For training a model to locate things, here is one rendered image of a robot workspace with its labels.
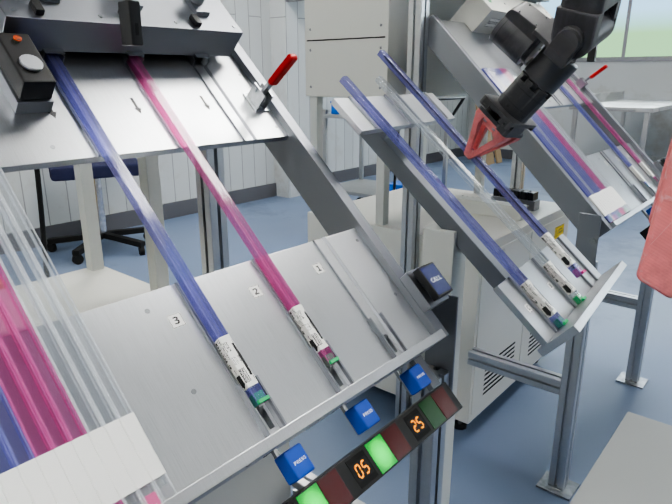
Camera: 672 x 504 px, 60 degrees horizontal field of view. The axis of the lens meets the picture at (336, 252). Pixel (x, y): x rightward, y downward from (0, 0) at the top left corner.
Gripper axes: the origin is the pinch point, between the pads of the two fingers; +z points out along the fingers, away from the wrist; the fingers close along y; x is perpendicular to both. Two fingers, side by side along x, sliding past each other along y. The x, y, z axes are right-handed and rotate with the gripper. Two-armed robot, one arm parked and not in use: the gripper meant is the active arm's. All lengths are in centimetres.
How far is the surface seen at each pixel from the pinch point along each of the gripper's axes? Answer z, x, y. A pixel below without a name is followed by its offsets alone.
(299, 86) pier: 182, -260, -304
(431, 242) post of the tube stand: 15.6, 6.0, 0.7
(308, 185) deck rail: 15.0, -8.6, 21.3
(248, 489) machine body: 61, 21, 25
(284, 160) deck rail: 15.7, -14.7, 21.5
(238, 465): 15, 23, 57
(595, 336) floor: 71, 41, -166
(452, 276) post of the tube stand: 17.1, 12.6, -0.3
